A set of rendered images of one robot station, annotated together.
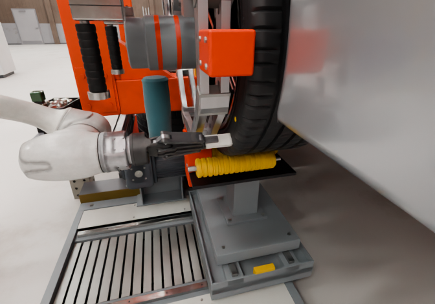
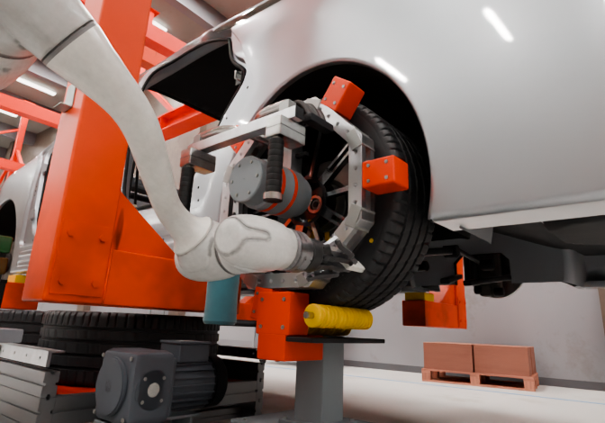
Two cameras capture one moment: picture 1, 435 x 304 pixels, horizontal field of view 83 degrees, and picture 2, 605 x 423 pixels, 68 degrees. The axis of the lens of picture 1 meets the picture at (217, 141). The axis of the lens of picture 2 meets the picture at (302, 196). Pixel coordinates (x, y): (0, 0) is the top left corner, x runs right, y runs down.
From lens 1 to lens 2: 90 cm
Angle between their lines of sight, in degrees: 53
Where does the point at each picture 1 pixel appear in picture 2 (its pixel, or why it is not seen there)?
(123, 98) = (115, 278)
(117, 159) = (309, 248)
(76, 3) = (284, 124)
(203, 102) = (363, 213)
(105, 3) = (298, 130)
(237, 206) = (326, 405)
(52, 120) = (200, 221)
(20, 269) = not seen: outside the picture
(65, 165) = (280, 239)
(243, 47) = (404, 170)
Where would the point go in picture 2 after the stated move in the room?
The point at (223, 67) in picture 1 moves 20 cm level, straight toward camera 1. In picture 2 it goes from (398, 178) to (472, 154)
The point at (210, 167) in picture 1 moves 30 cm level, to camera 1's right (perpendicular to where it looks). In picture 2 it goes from (329, 311) to (410, 317)
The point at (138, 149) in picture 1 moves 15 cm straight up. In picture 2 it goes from (318, 246) to (320, 180)
